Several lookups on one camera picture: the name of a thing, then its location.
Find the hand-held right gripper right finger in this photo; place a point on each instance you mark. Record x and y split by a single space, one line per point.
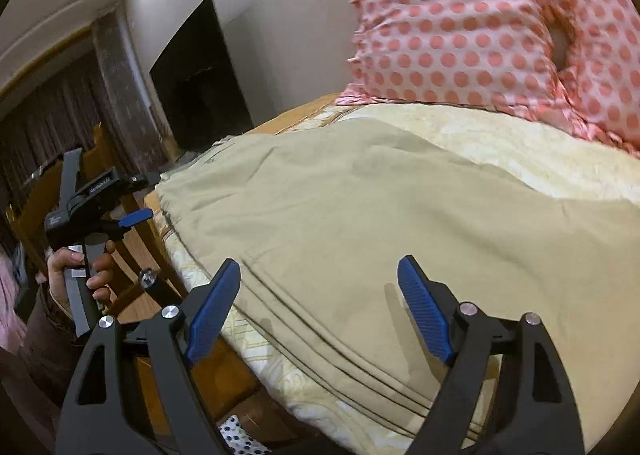
424 306

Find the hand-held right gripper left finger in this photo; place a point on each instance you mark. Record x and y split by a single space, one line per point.
214 311

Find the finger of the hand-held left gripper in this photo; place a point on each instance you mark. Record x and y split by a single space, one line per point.
136 218

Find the beige pants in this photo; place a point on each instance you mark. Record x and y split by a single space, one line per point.
380 215

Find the person's left forearm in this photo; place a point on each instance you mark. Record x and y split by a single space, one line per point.
52 340

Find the person's left hand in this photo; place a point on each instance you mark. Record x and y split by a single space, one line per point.
102 271

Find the wooden chair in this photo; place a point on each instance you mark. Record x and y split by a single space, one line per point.
35 195

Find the dark curtain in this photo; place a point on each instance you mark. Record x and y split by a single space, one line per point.
40 125

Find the pink cloth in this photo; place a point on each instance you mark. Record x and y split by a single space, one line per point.
9 300

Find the white blue-dotted cloth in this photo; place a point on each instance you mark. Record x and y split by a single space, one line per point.
240 437

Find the dark fireplace opening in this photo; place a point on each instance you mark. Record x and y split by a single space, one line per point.
200 85

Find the cream patterned blanket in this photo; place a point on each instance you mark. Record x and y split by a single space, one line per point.
500 145

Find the pink polka-dot pillow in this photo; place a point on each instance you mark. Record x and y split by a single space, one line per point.
600 45
450 20

